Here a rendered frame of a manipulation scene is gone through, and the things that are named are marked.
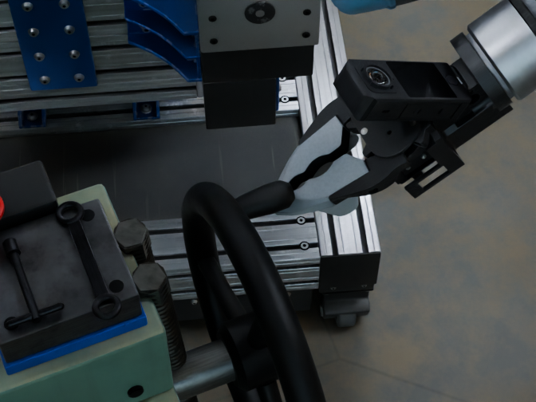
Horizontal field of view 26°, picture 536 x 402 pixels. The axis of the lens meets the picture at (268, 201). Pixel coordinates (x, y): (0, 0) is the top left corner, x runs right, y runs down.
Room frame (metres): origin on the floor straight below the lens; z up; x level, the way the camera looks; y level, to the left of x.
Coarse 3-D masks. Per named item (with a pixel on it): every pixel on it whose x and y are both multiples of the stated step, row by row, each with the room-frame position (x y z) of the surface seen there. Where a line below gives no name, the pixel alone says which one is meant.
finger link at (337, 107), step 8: (328, 104) 0.63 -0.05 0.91; (336, 104) 0.62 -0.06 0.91; (344, 104) 0.62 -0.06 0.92; (320, 112) 0.62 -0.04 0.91; (328, 112) 0.62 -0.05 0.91; (336, 112) 0.62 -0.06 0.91; (344, 112) 0.61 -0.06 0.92; (320, 120) 0.61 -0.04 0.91; (328, 120) 0.61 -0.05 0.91; (344, 120) 0.61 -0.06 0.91; (312, 128) 0.61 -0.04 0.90; (304, 136) 0.60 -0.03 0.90
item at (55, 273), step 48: (0, 192) 0.47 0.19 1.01; (48, 192) 0.47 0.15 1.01; (0, 240) 0.43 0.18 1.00; (48, 240) 0.43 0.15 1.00; (96, 240) 0.43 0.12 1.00; (0, 288) 0.39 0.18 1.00; (48, 288) 0.39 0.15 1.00; (0, 336) 0.36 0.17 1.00; (48, 336) 0.36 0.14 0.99; (96, 336) 0.37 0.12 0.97
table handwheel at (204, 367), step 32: (192, 192) 0.54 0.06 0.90; (224, 192) 0.52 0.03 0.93; (192, 224) 0.55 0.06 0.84; (224, 224) 0.48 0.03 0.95; (192, 256) 0.56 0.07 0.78; (256, 256) 0.45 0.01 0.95; (224, 288) 0.52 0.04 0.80; (256, 288) 0.42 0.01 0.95; (224, 320) 0.52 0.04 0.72; (256, 320) 0.43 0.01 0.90; (288, 320) 0.40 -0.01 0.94; (192, 352) 0.44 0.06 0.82; (224, 352) 0.44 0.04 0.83; (256, 352) 0.43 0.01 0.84; (288, 352) 0.38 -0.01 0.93; (192, 384) 0.41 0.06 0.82; (256, 384) 0.42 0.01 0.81; (288, 384) 0.36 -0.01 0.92; (320, 384) 0.37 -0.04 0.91
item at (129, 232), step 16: (128, 224) 0.46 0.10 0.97; (128, 240) 0.45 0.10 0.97; (144, 240) 0.45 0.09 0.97; (144, 256) 0.45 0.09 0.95; (144, 272) 0.42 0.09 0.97; (160, 272) 0.42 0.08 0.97; (144, 288) 0.41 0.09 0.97; (160, 288) 0.41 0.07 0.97; (160, 304) 0.41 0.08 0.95; (176, 320) 0.43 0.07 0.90; (176, 336) 0.42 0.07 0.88; (176, 352) 0.42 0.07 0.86; (176, 368) 0.42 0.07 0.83; (192, 400) 0.43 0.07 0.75
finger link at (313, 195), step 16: (336, 160) 0.57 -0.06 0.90; (352, 160) 0.57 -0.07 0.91; (320, 176) 0.56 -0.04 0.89; (336, 176) 0.56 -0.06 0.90; (352, 176) 0.56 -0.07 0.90; (304, 192) 0.56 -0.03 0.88; (320, 192) 0.55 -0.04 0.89; (288, 208) 0.55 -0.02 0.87; (304, 208) 0.55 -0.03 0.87; (320, 208) 0.55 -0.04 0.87; (336, 208) 0.56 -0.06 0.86; (352, 208) 0.56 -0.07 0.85
